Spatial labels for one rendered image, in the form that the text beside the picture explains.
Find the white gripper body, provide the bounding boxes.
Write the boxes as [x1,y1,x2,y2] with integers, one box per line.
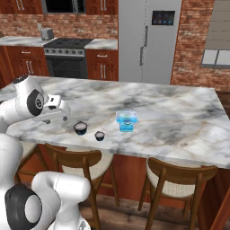
[31,100,72,123]

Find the small dark yogurt cup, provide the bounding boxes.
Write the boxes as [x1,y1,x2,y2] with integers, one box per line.
[93,130,106,142]

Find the wooden stool with cream seat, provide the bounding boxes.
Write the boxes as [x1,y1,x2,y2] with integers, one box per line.
[43,143,120,230]
[14,141,49,184]
[137,156,219,230]

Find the black and silver stove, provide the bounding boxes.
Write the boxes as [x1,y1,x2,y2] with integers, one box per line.
[42,37,94,80]

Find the red-brown base cupboards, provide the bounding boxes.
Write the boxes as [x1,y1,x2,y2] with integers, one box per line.
[0,44,51,88]
[85,49,119,83]

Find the silver toaster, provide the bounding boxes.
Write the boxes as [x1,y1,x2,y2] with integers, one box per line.
[36,22,55,41]

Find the red-brown island base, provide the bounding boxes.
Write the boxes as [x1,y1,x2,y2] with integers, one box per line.
[17,143,230,230]

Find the black microwave oven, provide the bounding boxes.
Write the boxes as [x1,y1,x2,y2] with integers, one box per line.
[40,0,87,15]

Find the silver fridge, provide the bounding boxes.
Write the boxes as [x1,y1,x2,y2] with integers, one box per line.
[118,0,183,85]

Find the grey framed window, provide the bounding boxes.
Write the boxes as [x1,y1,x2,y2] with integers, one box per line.
[200,0,230,70]

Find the red-brown wall cupboards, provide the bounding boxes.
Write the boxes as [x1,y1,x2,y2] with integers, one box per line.
[84,0,119,16]
[0,0,45,15]

